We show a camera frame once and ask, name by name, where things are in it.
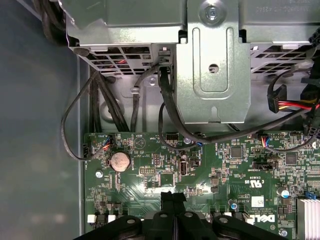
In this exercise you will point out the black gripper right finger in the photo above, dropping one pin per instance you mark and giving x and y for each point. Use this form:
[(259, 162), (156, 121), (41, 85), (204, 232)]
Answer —
[(185, 225)]

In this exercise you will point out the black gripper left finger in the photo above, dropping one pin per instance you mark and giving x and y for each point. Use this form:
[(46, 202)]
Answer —
[(166, 225)]

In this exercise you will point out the small blue-top capacitor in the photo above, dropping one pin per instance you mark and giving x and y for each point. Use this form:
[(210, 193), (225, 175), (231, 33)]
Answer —
[(233, 205), (283, 193)]

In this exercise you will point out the internal USB port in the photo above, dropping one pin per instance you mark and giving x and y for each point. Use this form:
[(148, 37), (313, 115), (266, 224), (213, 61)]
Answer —
[(183, 170)]

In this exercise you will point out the green motherboard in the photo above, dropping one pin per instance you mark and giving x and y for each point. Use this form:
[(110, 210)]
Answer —
[(225, 180)]

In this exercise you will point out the white board sticker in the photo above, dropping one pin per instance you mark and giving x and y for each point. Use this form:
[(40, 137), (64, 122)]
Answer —
[(258, 201)]

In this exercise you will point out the round coin cell battery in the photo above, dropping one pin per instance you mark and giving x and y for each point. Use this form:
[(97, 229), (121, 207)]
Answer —
[(120, 162)]

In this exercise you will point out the silver finned heat sink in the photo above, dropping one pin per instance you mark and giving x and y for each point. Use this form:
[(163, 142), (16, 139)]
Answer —
[(308, 217)]

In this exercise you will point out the black drive power connector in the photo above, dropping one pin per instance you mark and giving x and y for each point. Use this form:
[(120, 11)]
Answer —
[(276, 97)]

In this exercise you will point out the silver metal drive cage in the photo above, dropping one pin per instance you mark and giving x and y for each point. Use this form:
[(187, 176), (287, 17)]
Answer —
[(140, 32)]

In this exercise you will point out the embossed silver bracket plate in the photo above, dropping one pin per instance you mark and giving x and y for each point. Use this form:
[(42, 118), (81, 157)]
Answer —
[(212, 100)]

